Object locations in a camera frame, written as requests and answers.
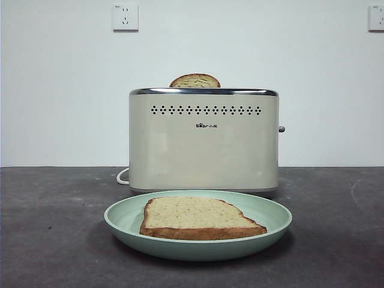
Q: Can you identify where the round-topped bread slice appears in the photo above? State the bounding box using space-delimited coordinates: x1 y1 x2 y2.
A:
169 74 221 89

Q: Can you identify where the large square bread slice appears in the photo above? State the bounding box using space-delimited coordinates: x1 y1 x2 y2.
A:
139 196 268 241

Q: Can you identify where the white wall socket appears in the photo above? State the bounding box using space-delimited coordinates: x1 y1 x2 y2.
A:
368 4 384 32
112 3 139 32

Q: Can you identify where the white toaster power cord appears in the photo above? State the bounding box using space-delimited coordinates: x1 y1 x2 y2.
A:
116 167 131 185

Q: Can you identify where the pale green round plate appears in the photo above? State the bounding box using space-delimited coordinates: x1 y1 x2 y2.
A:
103 189 293 262

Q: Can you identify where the cream two-slot toaster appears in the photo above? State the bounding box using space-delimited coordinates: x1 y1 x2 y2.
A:
128 87 286 199

